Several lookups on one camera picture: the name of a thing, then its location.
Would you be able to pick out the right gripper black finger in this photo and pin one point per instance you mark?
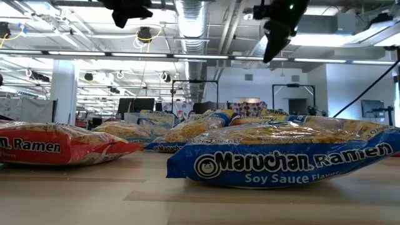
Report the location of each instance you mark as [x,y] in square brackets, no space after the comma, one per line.
[276,37]

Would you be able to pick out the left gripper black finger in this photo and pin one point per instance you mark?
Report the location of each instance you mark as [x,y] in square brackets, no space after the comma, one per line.
[131,15]

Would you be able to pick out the blue soy sauce ramen packet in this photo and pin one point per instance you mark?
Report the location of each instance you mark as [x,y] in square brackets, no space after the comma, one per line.
[156,118]
[281,162]
[181,132]

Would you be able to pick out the black ceiling-hung device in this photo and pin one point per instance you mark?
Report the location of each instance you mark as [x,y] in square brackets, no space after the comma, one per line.
[3,30]
[144,33]

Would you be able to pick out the round ceiling sensor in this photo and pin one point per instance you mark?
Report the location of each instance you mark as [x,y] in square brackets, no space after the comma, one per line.
[247,15]

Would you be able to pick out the long linear ceiling light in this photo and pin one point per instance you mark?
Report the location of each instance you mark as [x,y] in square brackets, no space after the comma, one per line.
[78,53]

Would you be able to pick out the black ceiling spotlight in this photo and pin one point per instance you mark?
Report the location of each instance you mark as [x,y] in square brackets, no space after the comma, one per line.
[89,76]
[167,78]

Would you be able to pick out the polka-dot fabric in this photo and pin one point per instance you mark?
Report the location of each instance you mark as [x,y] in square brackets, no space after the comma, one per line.
[250,109]

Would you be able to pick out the black computer monitor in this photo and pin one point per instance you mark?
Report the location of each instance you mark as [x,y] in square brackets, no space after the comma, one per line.
[125,105]
[144,104]

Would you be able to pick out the clear plastic bin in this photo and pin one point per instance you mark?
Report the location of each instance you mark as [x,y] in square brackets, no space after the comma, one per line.
[131,117]

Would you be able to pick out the white column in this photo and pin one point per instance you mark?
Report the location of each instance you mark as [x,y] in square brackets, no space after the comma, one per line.
[64,93]

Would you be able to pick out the white patterned fabric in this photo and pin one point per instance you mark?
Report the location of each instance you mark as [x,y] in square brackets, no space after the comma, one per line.
[181,109]

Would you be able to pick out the bluish lit monitor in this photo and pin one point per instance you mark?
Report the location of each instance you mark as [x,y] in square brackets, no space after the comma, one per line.
[372,108]

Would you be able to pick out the grey partition screen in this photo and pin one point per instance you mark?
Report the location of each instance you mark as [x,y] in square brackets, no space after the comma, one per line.
[37,114]

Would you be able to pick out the grey rectangular air duct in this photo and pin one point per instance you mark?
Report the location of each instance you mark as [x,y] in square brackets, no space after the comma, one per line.
[331,25]

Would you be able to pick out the grey wall vent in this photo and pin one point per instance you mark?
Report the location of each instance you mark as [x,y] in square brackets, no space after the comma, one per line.
[248,77]
[295,78]

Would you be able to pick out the silver spiral air duct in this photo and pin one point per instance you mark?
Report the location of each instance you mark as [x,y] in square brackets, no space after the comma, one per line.
[191,25]

